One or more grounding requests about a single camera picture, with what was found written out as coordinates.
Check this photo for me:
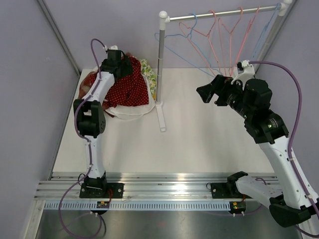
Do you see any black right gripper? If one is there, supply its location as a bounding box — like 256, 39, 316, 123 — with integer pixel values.
197, 75, 253, 120

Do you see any lemon print skirt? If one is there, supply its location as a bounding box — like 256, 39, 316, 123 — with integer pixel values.
139, 59, 157, 100

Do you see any red polka dot skirt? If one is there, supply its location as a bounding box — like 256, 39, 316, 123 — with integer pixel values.
102, 56, 149, 110

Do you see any beige red plaid skirt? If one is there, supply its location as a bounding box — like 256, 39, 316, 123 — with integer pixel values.
78, 72, 98, 99

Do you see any white pleated skirt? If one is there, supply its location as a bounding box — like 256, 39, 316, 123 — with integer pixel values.
106, 74, 155, 120

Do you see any dark red plaid skirt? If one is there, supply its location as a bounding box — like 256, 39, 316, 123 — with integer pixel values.
104, 110, 115, 118

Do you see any blue hanger with plaid skirt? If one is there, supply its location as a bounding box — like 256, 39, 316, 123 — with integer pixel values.
155, 11, 221, 76

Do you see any blue wire hanger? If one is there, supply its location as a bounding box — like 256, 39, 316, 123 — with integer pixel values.
250, 3, 281, 61

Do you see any pink wire hanger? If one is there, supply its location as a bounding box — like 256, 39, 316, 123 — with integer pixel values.
229, 7, 260, 77

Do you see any pink hanger with plaid skirt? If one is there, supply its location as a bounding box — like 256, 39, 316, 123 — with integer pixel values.
178, 10, 224, 75

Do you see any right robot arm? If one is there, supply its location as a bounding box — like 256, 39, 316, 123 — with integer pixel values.
196, 75, 319, 228

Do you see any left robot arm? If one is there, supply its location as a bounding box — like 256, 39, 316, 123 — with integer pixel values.
73, 48, 133, 200

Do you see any white clothes rack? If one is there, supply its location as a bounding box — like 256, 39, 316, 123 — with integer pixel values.
155, 0, 294, 132

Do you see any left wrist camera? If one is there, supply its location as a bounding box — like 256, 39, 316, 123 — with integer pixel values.
103, 45, 119, 52

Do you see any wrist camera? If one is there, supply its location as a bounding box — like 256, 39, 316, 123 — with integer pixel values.
103, 45, 119, 52
231, 60, 255, 86

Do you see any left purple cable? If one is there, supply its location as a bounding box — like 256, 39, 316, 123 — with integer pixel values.
57, 38, 108, 237

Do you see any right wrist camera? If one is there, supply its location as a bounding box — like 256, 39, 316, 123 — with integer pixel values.
231, 60, 255, 86

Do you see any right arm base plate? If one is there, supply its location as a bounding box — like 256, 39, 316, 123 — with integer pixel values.
210, 183, 247, 199

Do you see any white slotted cable duct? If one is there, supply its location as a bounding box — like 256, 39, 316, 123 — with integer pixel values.
44, 200, 230, 211

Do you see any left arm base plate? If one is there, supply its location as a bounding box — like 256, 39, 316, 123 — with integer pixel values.
79, 183, 124, 199

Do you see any aluminium mounting rail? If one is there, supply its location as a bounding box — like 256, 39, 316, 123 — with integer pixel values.
34, 172, 230, 201

